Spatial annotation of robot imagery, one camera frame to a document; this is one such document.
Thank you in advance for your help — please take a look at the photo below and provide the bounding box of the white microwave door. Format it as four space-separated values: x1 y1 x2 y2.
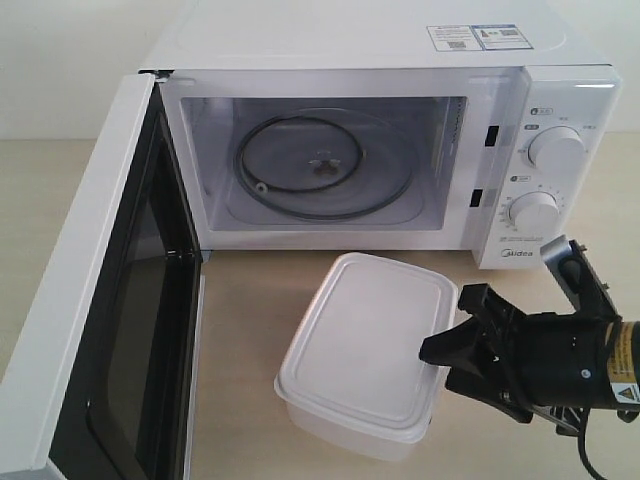
1 72 204 479

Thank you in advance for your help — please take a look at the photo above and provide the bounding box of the black turntable roller ring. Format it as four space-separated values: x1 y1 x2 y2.
238 117 416 221

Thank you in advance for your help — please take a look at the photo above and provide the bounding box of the white plastic lidded container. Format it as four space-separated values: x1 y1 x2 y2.
274 252 458 462

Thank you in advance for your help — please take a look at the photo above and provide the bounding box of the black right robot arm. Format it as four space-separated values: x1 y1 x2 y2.
419 284 639 423

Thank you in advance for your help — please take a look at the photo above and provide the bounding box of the white Midea microwave body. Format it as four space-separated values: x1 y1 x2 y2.
140 1 622 269

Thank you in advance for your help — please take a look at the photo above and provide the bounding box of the warning label sticker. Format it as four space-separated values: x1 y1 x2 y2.
427 24 533 52

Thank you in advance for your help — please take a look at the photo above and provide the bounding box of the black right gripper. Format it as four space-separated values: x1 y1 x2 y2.
418 283 613 425

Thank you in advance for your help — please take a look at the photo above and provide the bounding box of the upper white control knob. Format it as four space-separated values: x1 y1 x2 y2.
527 126 586 170

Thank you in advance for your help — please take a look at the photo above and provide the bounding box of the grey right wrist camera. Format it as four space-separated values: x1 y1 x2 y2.
540 235 582 311

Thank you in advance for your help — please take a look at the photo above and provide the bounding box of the lower white timer knob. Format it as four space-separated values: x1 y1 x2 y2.
508 191 560 232

